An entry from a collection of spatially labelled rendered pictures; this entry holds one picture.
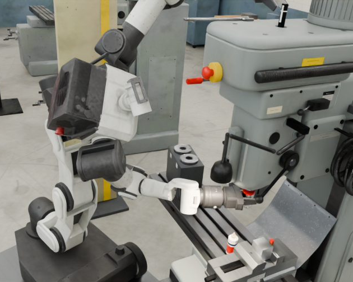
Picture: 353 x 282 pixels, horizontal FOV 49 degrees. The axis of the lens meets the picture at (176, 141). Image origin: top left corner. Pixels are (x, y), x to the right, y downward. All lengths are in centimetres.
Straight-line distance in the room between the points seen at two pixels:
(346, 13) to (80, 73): 87
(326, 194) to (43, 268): 142
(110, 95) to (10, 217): 227
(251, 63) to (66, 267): 148
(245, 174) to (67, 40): 179
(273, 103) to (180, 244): 207
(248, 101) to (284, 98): 11
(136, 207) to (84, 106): 222
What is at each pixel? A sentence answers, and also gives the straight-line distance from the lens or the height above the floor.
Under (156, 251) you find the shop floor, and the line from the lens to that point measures 304.
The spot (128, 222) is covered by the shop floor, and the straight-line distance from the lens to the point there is 329.
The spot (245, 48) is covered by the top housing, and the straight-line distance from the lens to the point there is 110.
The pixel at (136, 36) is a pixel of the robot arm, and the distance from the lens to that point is 146.
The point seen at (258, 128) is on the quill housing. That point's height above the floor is 158.
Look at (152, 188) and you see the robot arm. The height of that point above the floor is 122.
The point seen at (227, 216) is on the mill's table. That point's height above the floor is 97.
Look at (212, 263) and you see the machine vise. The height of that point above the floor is 104.
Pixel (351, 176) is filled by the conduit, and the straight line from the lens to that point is 141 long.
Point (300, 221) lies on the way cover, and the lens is 185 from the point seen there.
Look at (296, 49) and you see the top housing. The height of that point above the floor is 185.
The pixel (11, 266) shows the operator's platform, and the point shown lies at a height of 40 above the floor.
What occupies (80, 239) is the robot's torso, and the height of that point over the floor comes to 68.
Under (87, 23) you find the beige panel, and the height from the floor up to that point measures 155.
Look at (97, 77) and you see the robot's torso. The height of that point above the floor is 167.
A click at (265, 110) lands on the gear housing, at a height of 167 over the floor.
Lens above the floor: 211
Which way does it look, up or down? 28 degrees down
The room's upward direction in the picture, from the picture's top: 5 degrees clockwise
